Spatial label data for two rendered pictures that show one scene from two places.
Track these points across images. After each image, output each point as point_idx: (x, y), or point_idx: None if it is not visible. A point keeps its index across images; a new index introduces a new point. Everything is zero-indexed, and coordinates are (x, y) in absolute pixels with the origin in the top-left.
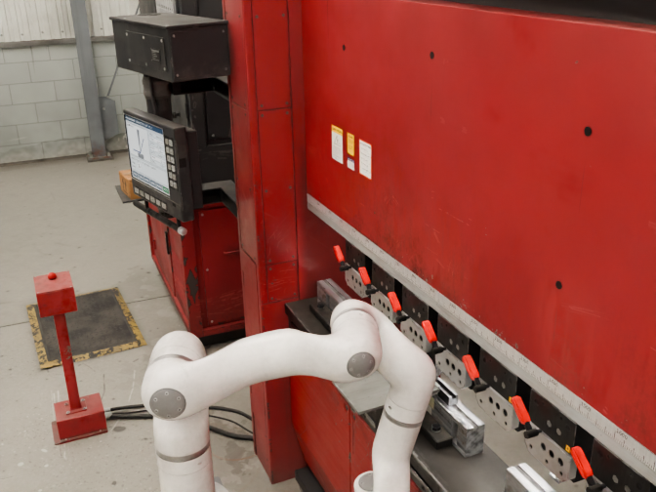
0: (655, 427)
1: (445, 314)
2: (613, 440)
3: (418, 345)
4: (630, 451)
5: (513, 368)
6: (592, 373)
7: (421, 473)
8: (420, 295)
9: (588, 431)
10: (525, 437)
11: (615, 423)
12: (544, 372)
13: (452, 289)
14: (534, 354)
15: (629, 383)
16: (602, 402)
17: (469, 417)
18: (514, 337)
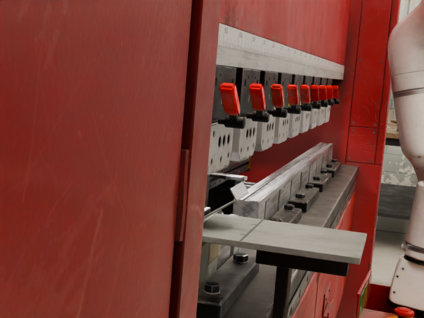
0: (306, 31)
1: (247, 62)
2: (298, 64)
3: (225, 158)
4: (301, 62)
5: (276, 66)
6: (298, 19)
7: (293, 292)
8: (229, 60)
9: (293, 73)
10: (300, 113)
11: (300, 48)
12: (286, 46)
13: (254, 13)
14: (284, 35)
15: (304, 9)
16: (298, 38)
17: None
18: (279, 28)
